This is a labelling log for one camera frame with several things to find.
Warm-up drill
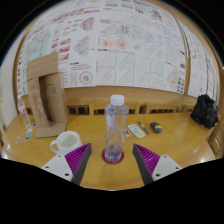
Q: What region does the large printed wall poster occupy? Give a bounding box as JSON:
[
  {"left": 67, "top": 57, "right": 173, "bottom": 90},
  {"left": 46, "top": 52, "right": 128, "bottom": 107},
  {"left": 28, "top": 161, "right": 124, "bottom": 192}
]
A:
[{"left": 16, "top": 0, "right": 188, "bottom": 96}]

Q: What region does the white remote control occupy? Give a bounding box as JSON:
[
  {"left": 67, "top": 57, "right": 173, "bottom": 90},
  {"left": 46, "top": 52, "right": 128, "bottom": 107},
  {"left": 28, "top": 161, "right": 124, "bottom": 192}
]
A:
[{"left": 127, "top": 123, "right": 147, "bottom": 139}]

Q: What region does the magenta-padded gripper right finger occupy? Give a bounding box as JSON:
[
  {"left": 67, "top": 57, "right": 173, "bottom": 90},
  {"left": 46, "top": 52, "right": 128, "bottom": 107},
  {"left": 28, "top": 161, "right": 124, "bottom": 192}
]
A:
[{"left": 132, "top": 143, "right": 183, "bottom": 186}]

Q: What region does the black pen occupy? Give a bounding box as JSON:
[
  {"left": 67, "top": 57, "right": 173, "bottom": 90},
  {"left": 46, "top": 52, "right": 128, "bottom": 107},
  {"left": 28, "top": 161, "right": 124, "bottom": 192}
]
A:
[{"left": 137, "top": 119, "right": 151, "bottom": 135}]

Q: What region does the black bag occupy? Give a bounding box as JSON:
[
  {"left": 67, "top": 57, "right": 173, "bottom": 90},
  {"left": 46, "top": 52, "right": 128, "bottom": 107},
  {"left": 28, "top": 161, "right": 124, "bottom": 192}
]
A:
[{"left": 190, "top": 94, "right": 220, "bottom": 130}]

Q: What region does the small black and yellow device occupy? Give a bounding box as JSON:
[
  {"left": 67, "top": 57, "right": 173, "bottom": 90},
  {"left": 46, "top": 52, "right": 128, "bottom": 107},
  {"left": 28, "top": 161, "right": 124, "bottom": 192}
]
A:
[{"left": 149, "top": 121, "right": 163, "bottom": 134}]

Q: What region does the brown cardboard box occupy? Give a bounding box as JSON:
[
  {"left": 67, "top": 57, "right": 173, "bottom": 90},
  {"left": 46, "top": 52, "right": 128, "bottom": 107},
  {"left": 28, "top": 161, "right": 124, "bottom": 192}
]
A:
[{"left": 26, "top": 52, "right": 70, "bottom": 139}]

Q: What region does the clear plastic water bottle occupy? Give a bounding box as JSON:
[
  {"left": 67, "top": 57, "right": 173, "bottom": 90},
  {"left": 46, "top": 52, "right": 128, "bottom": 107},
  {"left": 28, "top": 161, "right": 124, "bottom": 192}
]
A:
[{"left": 104, "top": 94, "right": 130, "bottom": 164}]

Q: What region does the narrow printed wall poster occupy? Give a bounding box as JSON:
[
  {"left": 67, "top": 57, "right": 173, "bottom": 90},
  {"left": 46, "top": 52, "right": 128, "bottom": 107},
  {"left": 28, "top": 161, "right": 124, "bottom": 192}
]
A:
[{"left": 176, "top": 19, "right": 219, "bottom": 99}]

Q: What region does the white ceramic mug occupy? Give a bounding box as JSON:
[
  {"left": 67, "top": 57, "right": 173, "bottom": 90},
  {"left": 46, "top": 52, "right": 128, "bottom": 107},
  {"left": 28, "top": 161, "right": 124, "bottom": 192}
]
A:
[{"left": 49, "top": 130, "right": 83, "bottom": 156}]

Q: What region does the flat round red coaster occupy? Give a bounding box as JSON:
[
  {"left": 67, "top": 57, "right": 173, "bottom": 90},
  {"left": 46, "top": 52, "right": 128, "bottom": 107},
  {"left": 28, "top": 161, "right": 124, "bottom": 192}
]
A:
[{"left": 101, "top": 148, "right": 125, "bottom": 165}]

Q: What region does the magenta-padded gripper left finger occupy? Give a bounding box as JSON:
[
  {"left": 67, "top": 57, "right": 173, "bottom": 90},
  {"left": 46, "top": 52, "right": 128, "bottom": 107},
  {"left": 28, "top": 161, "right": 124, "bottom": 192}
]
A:
[{"left": 41, "top": 143, "right": 92, "bottom": 186}]

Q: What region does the small clear plastic bottle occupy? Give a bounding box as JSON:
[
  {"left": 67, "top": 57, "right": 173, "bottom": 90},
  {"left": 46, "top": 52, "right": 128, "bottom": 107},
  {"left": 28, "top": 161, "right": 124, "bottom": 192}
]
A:
[{"left": 17, "top": 99, "right": 32, "bottom": 129}]

